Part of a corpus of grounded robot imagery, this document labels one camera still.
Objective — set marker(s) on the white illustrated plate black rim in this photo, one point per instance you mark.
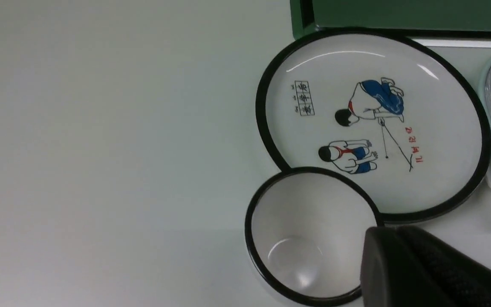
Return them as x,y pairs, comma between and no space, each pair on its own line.
379,108

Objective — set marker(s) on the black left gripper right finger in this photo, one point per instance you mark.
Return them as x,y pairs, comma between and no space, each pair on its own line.
465,281

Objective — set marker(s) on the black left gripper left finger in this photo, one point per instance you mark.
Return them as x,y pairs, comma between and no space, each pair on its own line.
391,275

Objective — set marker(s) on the white cup black rim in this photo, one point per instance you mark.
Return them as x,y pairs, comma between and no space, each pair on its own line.
304,230

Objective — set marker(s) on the dark green tray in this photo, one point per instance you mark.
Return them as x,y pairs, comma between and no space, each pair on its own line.
415,18

